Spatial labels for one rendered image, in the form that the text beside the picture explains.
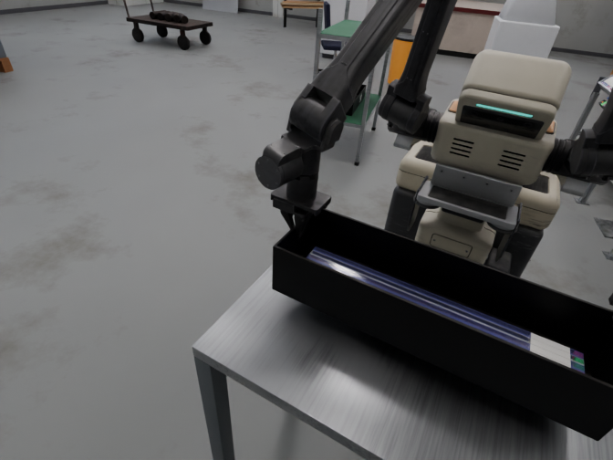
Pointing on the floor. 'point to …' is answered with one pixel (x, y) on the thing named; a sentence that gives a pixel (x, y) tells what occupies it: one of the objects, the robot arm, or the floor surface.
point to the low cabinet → (464, 27)
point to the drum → (401, 45)
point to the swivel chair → (327, 27)
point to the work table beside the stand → (365, 390)
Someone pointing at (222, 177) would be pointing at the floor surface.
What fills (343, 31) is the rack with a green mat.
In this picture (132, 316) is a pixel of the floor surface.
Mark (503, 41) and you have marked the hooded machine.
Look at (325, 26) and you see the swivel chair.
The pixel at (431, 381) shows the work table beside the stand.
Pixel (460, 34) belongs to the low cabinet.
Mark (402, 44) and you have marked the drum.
